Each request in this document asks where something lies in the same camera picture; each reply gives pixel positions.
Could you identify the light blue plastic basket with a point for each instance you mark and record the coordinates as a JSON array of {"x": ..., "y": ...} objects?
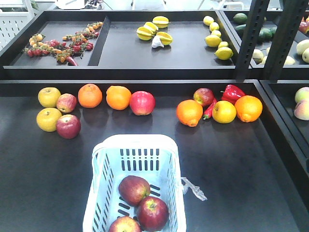
[{"x": 153, "y": 157}]

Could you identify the pink red apple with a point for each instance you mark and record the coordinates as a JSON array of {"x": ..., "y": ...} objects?
[{"x": 125, "y": 224}]

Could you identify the red apple far left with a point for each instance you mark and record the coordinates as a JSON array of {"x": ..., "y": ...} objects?
[{"x": 142, "y": 103}]

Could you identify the large orange left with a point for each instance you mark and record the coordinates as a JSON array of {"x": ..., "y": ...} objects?
[{"x": 189, "y": 112}]

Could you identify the large orange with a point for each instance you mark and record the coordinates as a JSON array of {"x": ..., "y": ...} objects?
[
  {"x": 248, "y": 108},
  {"x": 189, "y": 112}
]

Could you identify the orange beside red apple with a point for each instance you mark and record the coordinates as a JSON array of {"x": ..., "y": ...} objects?
[{"x": 118, "y": 97}]

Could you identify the dark red mango apple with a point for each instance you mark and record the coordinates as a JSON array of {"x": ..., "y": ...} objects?
[{"x": 203, "y": 96}]

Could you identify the red chili pepper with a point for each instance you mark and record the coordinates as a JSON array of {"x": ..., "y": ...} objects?
[{"x": 208, "y": 112}]

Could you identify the orange far left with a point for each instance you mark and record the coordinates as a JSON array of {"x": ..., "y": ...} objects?
[{"x": 89, "y": 96}]

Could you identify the yellow apple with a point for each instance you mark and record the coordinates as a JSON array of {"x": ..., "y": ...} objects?
[
  {"x": 47, "y": 118},
  {"x": 224, "y": 112},
  {"x": 48, "y": 97}
]

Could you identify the upper black fruit tray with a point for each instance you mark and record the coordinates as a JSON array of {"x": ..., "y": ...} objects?
[{"x": 118, "y": 52}]

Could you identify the white garlic bulb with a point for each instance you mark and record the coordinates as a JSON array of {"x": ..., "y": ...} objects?
[{"x": 156, "y": 42}]

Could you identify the red bell pepper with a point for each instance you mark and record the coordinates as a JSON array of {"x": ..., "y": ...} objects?
[{"x": 232, "y": 93}]

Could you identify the clear plastic strip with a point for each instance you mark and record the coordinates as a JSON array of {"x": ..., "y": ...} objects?
[{"x": 195, "y": 189}]

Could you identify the red apple front left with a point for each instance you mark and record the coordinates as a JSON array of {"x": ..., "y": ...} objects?
[{"x": 68, "y": 126}]

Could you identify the small pink apple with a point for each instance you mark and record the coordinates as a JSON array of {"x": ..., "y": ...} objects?
[{"x": 66, "y": 103}]

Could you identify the black wooden fruit display stand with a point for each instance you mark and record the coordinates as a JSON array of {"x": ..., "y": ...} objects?
[{"x": 249, "y": 172}]

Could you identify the large orange right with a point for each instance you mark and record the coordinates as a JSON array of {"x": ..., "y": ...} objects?
[{"x": 248, "y": 108}]

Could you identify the cherry tomato vine bunch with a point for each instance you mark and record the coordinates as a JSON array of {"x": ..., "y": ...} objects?
[{"x": 67, "y": 48}]

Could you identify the yellow apple back left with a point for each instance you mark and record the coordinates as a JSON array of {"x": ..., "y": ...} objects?
[{"x": 48, "y": 97}]

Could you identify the yellow apple front left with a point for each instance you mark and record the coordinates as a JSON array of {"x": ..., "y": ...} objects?
[{"x": 47, "y": 118}]

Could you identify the pale peach front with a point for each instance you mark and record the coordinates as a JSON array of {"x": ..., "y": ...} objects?
[{"x": 302, "y": 110}]

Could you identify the pale peach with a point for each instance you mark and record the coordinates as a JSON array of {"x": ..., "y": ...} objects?
[
  {"x": 302, "y": 93},
  {"x": 302, "y": 110}
]

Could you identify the pale peach back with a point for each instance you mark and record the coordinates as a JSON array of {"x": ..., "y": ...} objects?
[{"x": 302, "y": 93}]

